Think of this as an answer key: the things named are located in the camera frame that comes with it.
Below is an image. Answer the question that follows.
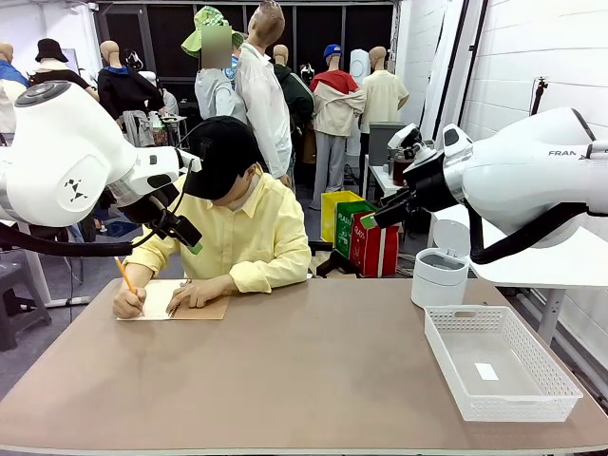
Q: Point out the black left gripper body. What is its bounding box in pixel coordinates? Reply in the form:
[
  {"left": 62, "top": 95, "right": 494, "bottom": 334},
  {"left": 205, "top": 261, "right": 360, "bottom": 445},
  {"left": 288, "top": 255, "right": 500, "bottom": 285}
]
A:
[{"left": 118, "top": 182, "right": 181, "bottom": 226}]

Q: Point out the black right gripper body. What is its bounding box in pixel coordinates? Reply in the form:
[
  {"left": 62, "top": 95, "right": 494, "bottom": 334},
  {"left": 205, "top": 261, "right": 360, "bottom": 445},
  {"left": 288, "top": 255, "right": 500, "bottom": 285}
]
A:
[{"left": 402, "top": 151, "right": 461, "bottom": 214}]

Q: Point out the yellow pencil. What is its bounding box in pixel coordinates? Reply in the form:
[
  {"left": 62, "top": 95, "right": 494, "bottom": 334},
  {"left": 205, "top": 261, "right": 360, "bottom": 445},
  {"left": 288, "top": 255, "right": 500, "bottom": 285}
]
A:
[{"left": 113, "top": 256, "right": 145, "bottom": 317}]

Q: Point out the brown spiral notebook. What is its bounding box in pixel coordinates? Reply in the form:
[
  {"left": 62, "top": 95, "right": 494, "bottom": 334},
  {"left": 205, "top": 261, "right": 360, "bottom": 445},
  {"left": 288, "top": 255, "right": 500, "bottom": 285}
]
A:
[{"left": 117, "top": 278, "right": 231, "bottom": 322}]

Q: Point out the person's right forearm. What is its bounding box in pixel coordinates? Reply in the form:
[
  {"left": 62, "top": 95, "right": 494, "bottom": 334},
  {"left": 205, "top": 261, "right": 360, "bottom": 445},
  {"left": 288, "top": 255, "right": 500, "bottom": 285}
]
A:
[{"left": 121, "top": 262, "right": 156, "bottom": 292}]

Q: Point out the person's left hand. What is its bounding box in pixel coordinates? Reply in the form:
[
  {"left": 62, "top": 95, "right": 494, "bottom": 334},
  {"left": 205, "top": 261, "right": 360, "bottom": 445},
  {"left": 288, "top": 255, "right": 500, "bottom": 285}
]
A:
[{"left": 165, "top": 277, "right": 224, "bottom": 315}]

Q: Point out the person's right hand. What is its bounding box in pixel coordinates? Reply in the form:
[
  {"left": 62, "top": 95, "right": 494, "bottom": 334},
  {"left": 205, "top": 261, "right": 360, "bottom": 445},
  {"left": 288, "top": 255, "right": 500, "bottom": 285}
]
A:
[{"left": 112, "top": 285, "right": 148, "bottom": 320}]

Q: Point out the small white side table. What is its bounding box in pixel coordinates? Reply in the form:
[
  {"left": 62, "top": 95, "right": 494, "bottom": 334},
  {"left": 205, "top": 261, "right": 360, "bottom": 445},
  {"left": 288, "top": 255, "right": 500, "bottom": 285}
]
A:
[{"left": 366, "top": 163, "right": 405, "bottom": 200}]

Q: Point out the red recycling bin bag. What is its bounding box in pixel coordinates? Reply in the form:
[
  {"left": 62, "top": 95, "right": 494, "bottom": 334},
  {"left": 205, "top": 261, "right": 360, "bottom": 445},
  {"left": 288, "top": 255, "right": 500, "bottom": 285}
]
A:
[{"left": 349, "top": 211, "right": 400, "bottom": 278}]

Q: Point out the green recycling bin bag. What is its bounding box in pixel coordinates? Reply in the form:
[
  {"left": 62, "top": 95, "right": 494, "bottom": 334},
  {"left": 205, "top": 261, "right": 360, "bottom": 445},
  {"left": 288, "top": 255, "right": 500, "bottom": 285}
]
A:
[{"left": 334, "top": 199, "right": 379, "bottom": 260}]

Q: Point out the grey box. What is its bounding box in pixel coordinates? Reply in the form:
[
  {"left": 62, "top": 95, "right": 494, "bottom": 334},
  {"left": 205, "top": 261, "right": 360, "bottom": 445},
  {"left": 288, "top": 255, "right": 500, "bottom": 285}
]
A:
[{"left": 368, "top": 122, "right": 408, "bottom": 167}]

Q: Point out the yellow recycling bin bag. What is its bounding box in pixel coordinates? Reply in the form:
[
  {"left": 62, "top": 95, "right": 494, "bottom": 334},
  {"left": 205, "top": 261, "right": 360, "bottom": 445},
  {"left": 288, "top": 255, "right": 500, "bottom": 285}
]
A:
[{"left": 320, "top": 190, "right": 365, "bottom": 244}]

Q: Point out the black chair base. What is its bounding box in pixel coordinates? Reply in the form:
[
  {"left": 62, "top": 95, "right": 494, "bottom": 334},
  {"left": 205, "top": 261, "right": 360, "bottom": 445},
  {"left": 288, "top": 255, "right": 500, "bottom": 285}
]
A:
[{"left": 307, "top": 240, "right": 362, "bottom": 279}]

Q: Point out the white lidded trash bin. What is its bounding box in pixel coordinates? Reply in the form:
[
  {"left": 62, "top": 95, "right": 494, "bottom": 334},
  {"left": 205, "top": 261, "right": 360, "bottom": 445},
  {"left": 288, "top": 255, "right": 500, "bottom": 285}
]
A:
[{"left": 410, "top": 218, "right": 472, "bottom": 310}]

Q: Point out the person in yellow shirt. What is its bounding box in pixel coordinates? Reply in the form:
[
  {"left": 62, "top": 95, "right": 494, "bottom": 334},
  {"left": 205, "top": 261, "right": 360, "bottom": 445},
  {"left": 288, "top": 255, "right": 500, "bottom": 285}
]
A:
[{"left": 123, "top": 163, "right": 313, "bottom": 295}]

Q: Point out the black baseball cap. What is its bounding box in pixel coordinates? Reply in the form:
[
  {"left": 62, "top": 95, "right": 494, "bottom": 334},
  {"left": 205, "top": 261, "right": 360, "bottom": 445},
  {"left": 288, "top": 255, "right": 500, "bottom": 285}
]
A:
[{"left": 182, "top": 116, "right": 265, "bottom": 200}]

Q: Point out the mannequin in cream shirt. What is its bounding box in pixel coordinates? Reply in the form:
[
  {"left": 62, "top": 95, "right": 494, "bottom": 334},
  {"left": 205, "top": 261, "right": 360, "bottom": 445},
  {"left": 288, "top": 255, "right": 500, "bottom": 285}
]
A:
[{"left": 358, "top": 46, "right": 410, "bottom": 137}]

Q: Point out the mannequin in red beige jacket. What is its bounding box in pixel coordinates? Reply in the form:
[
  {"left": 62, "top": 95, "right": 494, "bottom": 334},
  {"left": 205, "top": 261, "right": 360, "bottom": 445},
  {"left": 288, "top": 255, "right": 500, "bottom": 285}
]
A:
[{"left": 309, "top": 54, "right": 367, "bottom": 211}]

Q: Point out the mannequin in black hoodie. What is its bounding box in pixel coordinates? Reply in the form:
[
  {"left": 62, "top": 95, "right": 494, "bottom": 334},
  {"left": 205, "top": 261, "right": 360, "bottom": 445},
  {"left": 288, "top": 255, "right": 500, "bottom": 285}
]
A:
[{"left": 97, "top": 40, "right": 166, "bottom": 148}]

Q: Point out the mannequin in grey vest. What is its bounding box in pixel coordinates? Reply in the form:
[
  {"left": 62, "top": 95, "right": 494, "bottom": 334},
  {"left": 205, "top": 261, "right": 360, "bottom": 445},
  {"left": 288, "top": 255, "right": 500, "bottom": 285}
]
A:
[{"left": 194, "top": 23, "right": 248, "bottom": 125}]

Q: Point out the white torso form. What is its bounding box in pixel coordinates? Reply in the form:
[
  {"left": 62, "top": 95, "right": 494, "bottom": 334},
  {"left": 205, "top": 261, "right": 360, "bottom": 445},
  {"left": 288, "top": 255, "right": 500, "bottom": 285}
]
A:
[{"left": 349, "top": 48, "right": 371, "bottom": 158}]

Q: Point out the black tripod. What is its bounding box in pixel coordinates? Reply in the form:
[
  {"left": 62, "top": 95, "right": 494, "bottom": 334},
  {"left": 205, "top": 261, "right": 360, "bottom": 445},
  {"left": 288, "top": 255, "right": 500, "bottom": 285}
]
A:
[{"left": 529, "top": 75, "right": 550, "bottom": 118}]

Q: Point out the mannequin in dark green jacket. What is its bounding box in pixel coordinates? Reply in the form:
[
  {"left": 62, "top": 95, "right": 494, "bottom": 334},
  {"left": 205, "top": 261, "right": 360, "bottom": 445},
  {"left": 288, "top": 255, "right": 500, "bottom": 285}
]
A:
[{"left": 272, "top": 44, "right": 315, "bottom": 165}]

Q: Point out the large white table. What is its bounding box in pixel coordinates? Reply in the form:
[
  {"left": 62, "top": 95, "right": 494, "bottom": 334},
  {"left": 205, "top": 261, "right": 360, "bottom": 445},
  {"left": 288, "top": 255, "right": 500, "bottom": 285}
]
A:
[{"left": 429, "top": 203, "right": 608, "bottom": 346}]

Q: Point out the tall mannequin in white shirt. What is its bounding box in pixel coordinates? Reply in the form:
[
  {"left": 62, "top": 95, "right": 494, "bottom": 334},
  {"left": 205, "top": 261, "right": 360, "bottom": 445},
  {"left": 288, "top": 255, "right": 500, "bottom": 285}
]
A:
[{"left": 235, "top": 0, "right": 295, "bottom": 189}]

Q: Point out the grey step stool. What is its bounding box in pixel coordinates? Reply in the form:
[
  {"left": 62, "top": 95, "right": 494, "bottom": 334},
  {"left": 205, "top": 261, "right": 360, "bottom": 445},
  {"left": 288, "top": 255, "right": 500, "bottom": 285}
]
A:
[{"left": 0, "top": 263, "right": 52, "bottom": 352}]

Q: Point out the mannequin in black cream top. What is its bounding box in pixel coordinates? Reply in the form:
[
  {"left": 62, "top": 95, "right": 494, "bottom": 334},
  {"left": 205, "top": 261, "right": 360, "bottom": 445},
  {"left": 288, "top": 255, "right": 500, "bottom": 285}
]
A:
[{"left": 28, "top": 56, "right": 99, "bottom": 101}]

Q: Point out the black bucket hat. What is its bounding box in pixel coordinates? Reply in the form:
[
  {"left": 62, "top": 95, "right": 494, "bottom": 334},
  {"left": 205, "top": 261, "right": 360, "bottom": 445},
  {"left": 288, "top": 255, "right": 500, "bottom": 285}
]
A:
[{"left": 34, "top": 37, "right": 70, "bottom": 65}]

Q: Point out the mannequin in blue white top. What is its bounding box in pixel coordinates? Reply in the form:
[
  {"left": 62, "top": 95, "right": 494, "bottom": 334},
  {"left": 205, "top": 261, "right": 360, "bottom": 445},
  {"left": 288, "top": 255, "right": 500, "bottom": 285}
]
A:
[{"left": 0, "top": 41, "right": 30, "bottom": 134}]

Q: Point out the green checked sun hat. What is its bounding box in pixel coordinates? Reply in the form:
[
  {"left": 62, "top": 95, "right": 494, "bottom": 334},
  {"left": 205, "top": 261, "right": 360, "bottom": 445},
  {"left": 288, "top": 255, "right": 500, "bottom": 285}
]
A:
[{"left": 180, "top": 5, "right": 245, "bottom": 59}]

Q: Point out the white perforated plastic basket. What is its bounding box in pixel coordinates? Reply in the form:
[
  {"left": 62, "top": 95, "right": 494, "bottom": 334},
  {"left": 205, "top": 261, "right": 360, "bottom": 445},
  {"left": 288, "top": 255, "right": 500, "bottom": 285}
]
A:
[{"left": 423, "top": 305, "right": 584, "bottom": 423}]

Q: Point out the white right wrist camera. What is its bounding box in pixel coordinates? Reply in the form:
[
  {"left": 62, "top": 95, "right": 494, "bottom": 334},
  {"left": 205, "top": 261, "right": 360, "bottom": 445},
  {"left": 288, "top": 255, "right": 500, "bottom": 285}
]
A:
[{"left": 387, "top": 123, "right": 438, "bottom": 165}]

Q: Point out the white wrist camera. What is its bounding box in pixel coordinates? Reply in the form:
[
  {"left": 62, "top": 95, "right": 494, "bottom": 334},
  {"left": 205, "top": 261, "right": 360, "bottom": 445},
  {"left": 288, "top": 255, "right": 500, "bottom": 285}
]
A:
[
  {"left": 178, "top": 148, "right": 203, "bottom": 173},
  {"left": 387, "top": 123, "right": 438, "bottom": 165}
]

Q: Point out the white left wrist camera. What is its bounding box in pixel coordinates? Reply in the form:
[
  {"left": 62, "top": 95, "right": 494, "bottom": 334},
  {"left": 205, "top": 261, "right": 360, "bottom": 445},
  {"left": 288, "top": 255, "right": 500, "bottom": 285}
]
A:
[{"left": 178, "top": 148, "right": 203, "bottom": 173}]

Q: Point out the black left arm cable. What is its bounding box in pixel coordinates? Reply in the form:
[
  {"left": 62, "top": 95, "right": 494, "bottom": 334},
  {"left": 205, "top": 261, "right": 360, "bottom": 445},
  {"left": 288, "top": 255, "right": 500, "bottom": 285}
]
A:
[{"left": 0, "top": 159, "right": 196, "bottom": 257}]

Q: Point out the white stand frame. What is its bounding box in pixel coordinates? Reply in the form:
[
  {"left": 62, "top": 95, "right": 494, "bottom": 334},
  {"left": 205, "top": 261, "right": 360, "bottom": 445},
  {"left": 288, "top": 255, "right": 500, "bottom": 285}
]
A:
[{"left": 18, "top": 222, "right": 91, "bottom": 308}]

